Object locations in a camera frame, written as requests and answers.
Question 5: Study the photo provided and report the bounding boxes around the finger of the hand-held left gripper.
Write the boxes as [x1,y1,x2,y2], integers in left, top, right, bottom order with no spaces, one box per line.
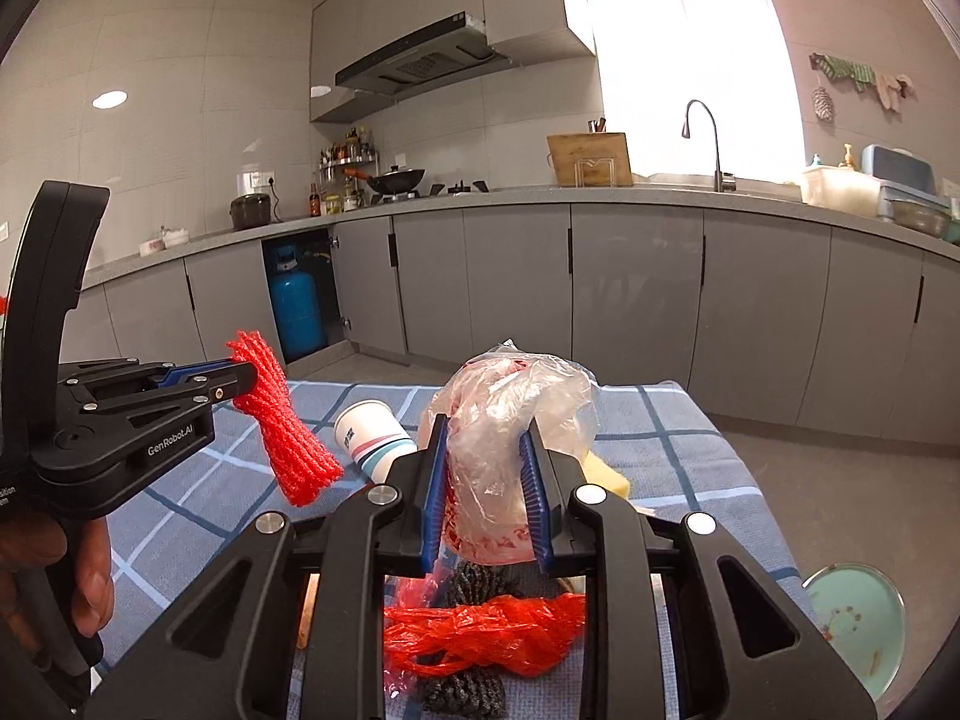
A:
[82,369,260,432]
[58,357,256,392]

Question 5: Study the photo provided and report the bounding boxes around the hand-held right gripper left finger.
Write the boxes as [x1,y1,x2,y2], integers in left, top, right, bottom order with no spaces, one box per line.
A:
[84,414,451,720]

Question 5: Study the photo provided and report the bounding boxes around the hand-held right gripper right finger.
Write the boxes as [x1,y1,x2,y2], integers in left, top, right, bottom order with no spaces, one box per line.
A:
[517,420,878,720]

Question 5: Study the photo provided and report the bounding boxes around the red foam mesh net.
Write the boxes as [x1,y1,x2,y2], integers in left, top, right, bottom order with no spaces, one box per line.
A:
[227,330,346,507]

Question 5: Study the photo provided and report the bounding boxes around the white paper cup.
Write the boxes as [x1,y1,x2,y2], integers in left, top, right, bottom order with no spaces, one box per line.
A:
[334,399,417,485]

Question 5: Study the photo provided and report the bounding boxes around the clear plastic bag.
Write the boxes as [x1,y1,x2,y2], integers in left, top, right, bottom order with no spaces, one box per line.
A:
[418,341,601,567]

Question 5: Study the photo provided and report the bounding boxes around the steel wool scourer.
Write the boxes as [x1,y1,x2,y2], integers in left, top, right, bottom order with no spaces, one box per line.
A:
[416,664,509,717]
[442,559,515,608]

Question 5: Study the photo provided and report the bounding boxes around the red plastic bag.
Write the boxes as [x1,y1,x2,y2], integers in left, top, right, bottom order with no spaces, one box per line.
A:
[382,592,587,680]

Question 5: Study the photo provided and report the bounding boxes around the pale green bin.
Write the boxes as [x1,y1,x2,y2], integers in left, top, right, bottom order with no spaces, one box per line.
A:
[801,564,907,706]

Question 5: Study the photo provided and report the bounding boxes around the person's left hand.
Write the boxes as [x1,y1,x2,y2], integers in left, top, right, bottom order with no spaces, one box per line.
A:
[0,517,115,638]

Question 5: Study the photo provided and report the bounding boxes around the yellow sponge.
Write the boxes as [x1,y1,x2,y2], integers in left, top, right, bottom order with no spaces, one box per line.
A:
[581,450,635,503]

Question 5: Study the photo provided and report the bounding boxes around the blue gas cylinder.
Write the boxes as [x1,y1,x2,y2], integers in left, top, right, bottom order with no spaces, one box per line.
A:
[268,244,327,361]

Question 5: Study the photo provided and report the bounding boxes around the blue plaid tablecloth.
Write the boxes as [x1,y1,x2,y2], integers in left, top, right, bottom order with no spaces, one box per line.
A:
[90,379,818,720]

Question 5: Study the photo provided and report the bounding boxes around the dark rice cooker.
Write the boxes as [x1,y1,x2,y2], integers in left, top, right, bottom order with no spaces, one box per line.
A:
[229,193,271,232]

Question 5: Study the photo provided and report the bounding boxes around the grey base cabinets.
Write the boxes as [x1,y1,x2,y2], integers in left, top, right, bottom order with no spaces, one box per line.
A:
[67,202,960,440]

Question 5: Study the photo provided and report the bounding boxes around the metal spice rack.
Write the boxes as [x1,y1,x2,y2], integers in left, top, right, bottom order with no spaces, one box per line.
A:
[319,127,378,181]

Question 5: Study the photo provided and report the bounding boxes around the black wok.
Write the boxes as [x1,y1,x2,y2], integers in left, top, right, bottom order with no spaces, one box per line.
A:
[345,167,426,197]

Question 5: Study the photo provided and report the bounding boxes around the gas stove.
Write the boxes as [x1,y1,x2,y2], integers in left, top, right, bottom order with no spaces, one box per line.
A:
[373,180,492,203]

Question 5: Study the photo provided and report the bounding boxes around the wooden cutting board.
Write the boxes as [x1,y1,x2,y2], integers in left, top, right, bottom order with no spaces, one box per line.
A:
[546,133,635,187]

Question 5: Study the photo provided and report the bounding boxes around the metal gooseneck faucet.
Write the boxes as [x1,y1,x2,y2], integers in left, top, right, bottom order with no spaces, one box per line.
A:
[681,99,737,194]

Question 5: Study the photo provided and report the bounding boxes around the black range hood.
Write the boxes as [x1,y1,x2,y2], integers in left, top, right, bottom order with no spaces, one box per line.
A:
[334,11,496,97]

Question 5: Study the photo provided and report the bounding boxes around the white plastic container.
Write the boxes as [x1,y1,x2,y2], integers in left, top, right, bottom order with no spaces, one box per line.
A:
[801,165,882,217]

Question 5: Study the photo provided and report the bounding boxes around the bright window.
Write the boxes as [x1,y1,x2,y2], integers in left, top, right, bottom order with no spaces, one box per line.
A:
[585,0,807,185]

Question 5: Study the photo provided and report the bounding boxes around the green striped hanging cloth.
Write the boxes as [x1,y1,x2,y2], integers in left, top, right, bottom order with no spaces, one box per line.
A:
[810,52,877,89]

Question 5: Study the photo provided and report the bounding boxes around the beige hanging gloves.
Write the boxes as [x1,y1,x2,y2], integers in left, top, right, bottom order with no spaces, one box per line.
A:
[876,73,916,115]

